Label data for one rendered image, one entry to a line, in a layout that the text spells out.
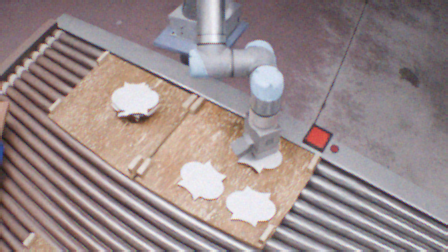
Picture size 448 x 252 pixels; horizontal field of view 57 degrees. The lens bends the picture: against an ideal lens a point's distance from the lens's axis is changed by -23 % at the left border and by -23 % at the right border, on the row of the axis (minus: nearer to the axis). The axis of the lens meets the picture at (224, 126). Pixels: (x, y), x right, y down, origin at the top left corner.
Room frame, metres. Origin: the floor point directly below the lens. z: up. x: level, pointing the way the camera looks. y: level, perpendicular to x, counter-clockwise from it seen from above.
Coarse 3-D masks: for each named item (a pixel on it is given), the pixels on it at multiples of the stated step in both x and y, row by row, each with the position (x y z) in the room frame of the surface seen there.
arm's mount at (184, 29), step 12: (228, 0) 1.54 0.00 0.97; (180, 12) 1.45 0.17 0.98; (228, 12) 1.45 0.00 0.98; (240, 12) 1.51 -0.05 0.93; (180, 24) 1.41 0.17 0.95; (192, 24) 1.38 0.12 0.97; (228, 24) 1.42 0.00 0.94; (180, 36) 1.41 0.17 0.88; (192, 36) 1.38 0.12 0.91; (228, 36) 1.42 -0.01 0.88
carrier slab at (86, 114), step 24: (96, 72) 1.17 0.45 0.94; (120, 72) 1.17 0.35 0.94; (144, 72) 1.17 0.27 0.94; (72, 96) 1.06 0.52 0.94; (96, 96) 1.06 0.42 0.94; (168, 96) 1.06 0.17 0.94; (72, 120) 0.95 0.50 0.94; (96, 120) 0.96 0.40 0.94; (120, 120) 0.96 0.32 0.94; (144, 120) 0.96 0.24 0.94; (168, 120) 0.97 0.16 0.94; (96, 144) 0.86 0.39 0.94; (120, 144) 0.87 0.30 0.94; (144, 144) 0.88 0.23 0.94; (120, 168) 0.78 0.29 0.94
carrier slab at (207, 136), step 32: (192, 128) 0.94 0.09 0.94; (224, 128) 0.94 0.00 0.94; (160, 160) 0.82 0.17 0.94; (192, 160) 0.83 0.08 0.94; (224, 160) 0.83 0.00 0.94; (288, 160) 0.84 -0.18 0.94; (160, 192) 0.71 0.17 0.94; (224, 192) 0.73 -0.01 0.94; (288, 192) 0.73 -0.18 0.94; (224, 224) 0.62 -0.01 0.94; (256, 224) 0.62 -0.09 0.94
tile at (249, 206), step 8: (240, 192) 0.72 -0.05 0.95; (248, 192) 0.72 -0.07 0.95; (256, 192) 0.72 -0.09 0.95; (232, 200) 0.69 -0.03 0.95; (240, 200) 0.69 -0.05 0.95; (248, 200) 0.70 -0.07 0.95; (256, 200) 0.70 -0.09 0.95; (264, 200) 0.70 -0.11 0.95; (232, 208) 0.67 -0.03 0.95; (240, 208) 0.67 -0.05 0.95; (248, 208) 0.67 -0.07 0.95; (256, 208) 0.67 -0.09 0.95; (264, 208) 0.67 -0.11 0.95; (272, 208) 0.67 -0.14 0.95; (232, 216) 0.64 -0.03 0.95; (240, 216) 0.64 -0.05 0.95; (248, 216) 0.64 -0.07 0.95; (256, 216) 0.64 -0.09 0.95; (264, 216) 0.64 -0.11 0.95; (272, 216) 0.64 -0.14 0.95
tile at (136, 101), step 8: (128, 88) 1.03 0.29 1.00; (136, 88) 1.03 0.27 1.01; (144, 88) 1.03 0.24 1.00; (120, 96) 1.00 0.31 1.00; (128, 96) 1.00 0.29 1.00; (136, 96) 1.00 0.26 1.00; (144, 96) 1.00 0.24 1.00; (152, 96) 1.00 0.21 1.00; (120, 104) 0.97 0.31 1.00; (128, 104) 0.97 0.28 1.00; (136, 104) 0.97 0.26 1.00; (144, 104) 0.97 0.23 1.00; (152, 104) 0.97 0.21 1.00; (128, 112) 0.94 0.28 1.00; (136, 112) 0.94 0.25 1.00; (144, 112) 0.94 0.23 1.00
